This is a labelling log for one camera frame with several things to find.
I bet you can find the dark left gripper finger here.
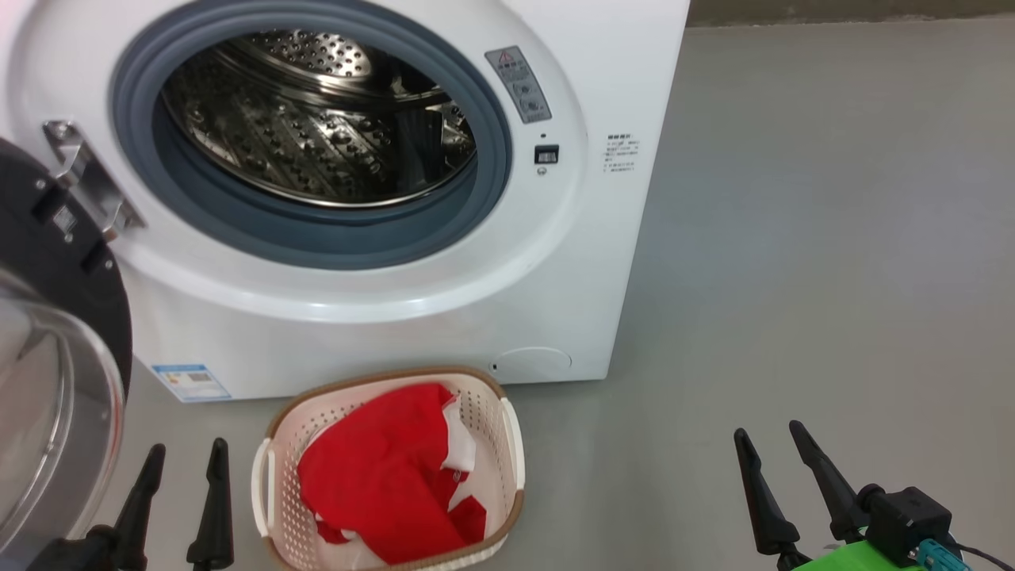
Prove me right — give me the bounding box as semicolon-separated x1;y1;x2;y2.
111;443;167;571
186;438;236;571

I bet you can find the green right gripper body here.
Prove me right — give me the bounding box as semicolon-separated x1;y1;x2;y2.
777;539;929;571

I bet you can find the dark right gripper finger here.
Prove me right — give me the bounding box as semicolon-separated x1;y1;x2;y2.
733;428;802;556
788;420;869;544

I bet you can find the teal plug camera cable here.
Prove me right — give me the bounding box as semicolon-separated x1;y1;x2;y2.
916;539;1015;571

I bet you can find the black round glass washer door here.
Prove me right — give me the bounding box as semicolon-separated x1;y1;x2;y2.
0;136;134;571

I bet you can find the cream perforated laundry basket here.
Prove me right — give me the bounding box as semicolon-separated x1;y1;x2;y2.
251;366;527;571

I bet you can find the red and white garment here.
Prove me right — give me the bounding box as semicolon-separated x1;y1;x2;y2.
297;383;488;565

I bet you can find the white front-load washing machine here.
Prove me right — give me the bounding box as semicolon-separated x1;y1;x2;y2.
0;0;691;403

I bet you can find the round white filter cover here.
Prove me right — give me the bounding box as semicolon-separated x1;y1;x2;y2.
490;347;573;385

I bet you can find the grey warning sticker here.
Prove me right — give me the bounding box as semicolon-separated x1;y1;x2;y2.
485;46;553;125

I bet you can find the blue energy label sticker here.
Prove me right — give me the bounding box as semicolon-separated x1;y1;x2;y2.
151;363;232;403

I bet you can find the grey wall baseboard strip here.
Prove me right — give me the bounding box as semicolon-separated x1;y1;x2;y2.
686;0;1015;29

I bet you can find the metal door hinge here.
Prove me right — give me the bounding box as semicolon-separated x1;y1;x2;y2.
42;119;147;243

